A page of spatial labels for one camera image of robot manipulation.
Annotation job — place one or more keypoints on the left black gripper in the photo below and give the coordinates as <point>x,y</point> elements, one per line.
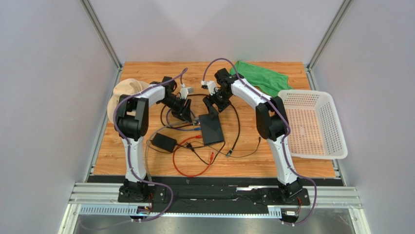
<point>183,113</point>

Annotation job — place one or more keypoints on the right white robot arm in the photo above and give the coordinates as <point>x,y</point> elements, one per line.
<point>271,121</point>

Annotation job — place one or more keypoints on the aluminium frame rail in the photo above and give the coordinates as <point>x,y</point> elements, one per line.
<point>95,199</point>

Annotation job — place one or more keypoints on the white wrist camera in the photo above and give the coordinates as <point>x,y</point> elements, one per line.
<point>185,91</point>
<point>210,86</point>

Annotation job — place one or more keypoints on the green cloth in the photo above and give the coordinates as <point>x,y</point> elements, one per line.
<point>268,81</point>

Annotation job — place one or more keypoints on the black network switch box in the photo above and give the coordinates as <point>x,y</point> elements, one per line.
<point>211,129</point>

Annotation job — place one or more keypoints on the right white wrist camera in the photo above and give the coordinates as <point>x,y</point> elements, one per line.
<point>210,86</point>

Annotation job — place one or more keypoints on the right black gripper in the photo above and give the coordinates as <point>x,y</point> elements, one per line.
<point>218,104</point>

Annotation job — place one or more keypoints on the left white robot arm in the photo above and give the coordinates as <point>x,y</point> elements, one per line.
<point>129,106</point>

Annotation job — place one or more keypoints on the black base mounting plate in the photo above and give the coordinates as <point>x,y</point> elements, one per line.
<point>208,195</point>

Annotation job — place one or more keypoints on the beige bucket hat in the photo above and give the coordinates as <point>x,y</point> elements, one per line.
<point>129,87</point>

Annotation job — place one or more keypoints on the white plastic basket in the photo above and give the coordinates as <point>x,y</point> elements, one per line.
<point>316,131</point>

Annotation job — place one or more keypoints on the black power adapter brick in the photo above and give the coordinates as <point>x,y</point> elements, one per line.
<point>164,142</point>

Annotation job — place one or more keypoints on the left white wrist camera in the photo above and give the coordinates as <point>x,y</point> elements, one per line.
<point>185,91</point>

